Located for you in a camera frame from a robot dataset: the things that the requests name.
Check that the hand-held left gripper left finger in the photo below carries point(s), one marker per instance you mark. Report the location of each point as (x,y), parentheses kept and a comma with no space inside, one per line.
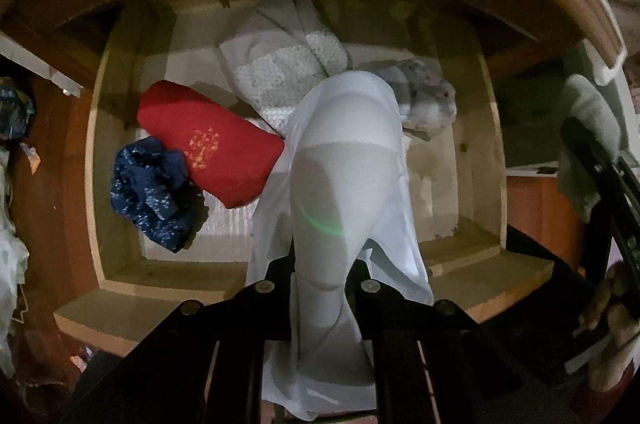
(277,304)

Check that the white lace underwear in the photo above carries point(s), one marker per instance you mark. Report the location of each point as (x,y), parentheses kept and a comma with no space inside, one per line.
(280,69)

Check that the light wood drawer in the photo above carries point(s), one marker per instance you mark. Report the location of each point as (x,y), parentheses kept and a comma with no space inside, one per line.
(150,304)

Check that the pale white silky underwear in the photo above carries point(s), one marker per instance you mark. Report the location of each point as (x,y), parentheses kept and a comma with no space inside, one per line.
(345,154)

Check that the person's right forearm red sleeve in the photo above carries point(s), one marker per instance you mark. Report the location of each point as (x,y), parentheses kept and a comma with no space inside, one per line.
(615,379)

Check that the red underwear gold print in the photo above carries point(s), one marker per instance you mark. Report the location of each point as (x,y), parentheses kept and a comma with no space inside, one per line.
(220,154)

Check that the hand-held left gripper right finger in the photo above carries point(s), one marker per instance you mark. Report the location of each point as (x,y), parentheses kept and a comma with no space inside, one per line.
(365,314)

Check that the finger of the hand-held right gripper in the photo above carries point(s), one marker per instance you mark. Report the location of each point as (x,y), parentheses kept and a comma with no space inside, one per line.
(587,149)

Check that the navy dotted underwear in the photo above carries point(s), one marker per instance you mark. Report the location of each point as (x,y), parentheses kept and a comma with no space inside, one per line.
(150,194)

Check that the blue snack bag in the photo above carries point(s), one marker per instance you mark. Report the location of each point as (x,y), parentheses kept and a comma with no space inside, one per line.
(15,109)

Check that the person's right hand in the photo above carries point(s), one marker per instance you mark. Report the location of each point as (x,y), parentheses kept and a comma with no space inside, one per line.
(622,314)

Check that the grey green underwear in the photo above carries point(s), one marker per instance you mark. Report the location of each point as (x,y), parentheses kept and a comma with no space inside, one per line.
(595,109)

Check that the white dotted bed sheet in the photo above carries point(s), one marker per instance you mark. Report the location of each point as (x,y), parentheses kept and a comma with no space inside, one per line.
(10,264)

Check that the white grey floral underwear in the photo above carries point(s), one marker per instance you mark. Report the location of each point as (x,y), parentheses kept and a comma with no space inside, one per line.
(430,104)

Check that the orange wrapper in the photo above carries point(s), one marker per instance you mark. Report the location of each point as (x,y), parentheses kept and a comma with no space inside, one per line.
(32,159)

